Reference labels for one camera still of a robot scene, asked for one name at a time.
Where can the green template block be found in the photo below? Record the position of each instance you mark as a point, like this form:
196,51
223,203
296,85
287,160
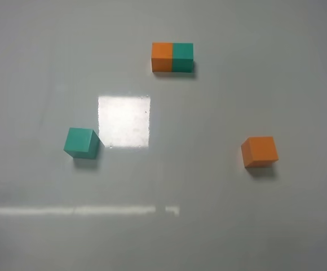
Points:
183,57

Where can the green cube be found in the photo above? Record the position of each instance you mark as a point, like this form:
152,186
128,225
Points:
82,143

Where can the orange template block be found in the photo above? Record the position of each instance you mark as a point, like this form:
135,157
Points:
162,57

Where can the orange cube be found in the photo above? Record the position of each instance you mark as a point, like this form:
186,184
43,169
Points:
259,152

